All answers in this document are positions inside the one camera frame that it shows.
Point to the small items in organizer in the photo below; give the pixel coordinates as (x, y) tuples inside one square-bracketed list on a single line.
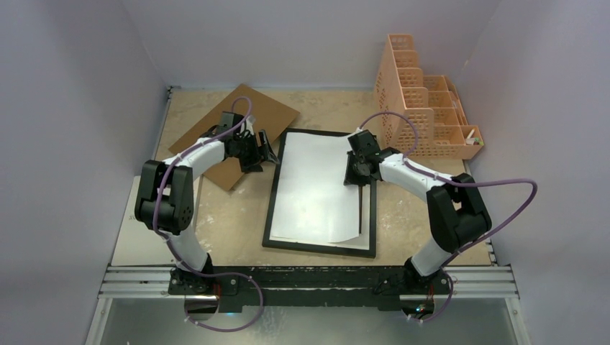
[(472, 138)]

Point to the black picture frame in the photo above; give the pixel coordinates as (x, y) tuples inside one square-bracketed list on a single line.
[(310, 208)]

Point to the sunflower photo print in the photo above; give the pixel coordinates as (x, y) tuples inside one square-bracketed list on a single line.
[(313, 160)]

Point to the brown frame backing board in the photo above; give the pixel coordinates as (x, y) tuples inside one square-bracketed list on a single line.
[(265, 113)]

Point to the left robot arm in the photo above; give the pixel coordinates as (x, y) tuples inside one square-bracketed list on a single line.
[(165, 195)]

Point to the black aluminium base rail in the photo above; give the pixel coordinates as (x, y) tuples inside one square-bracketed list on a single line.
[(382, 287)]

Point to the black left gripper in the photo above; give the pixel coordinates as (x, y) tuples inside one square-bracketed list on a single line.
[(253, 163)]

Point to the orange plastic organizer basket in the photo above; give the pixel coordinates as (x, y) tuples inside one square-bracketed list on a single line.
[(420, 111)]

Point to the white sheet on table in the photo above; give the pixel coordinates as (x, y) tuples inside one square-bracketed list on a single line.
[(137, 245)]

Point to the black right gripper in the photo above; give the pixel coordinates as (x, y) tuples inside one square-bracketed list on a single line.
[(356, 172)]

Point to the white mat board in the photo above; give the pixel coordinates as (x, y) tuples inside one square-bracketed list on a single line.
[(333, 219)]

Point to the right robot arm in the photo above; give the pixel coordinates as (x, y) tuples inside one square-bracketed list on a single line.
[(456, 211)]

